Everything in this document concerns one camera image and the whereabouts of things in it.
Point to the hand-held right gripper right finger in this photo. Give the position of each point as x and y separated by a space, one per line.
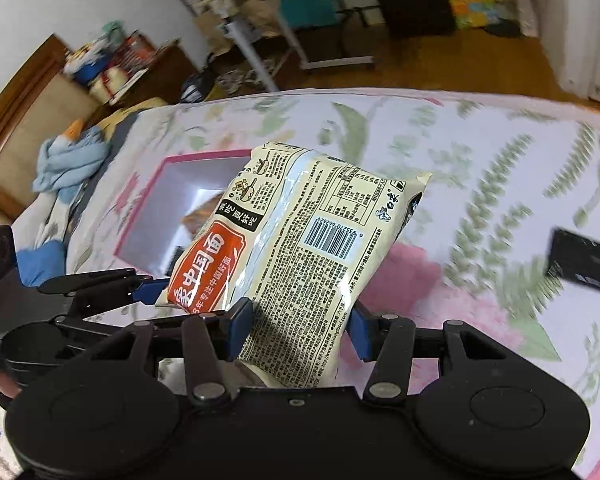
362 331

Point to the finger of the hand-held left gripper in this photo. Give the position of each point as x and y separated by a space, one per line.
105 321
152 290

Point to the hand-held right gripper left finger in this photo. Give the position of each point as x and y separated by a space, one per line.
240 326

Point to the cream instant noodle packet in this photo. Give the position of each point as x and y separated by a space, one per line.
300 240

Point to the pink box with white inside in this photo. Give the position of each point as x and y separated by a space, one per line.
180 185

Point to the blue pillow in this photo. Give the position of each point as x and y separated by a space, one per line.
40 262

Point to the brown snack packet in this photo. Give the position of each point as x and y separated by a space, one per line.
200 215

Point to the light blue towel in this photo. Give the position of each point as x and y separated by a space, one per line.
70 162

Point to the wooden padded headboard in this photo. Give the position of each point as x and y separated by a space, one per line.
25 135

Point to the grey yellow quilt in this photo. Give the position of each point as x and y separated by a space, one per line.
122 135

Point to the floral bedsheet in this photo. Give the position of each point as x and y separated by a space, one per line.
480 170

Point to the black bag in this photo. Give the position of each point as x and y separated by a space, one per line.
197 87

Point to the cream bag with red ribbon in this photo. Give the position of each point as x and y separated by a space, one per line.
107 84

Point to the dark wooden nightstand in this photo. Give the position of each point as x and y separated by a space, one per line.
165 75

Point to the blue bag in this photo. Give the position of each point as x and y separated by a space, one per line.
87 71

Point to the pair of shoes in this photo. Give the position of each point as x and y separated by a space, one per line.
237 80

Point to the black snack packet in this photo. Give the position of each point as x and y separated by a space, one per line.
580 265

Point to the red basket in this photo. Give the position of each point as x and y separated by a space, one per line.
132 50

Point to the white folding table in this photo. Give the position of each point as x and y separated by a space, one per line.
252 45

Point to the brown paper bag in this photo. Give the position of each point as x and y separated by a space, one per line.
215 30

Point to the dark stool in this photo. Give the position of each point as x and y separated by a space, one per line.
357 12

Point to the colourful printed bag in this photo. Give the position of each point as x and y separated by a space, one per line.
477 5

